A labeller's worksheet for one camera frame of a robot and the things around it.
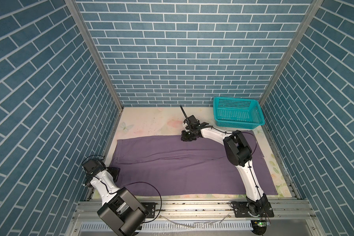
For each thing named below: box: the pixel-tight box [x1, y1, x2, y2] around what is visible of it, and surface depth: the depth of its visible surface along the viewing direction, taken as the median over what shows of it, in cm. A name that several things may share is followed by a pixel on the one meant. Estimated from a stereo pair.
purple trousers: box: [110, 131, 279, 197], surface depth 89 cm
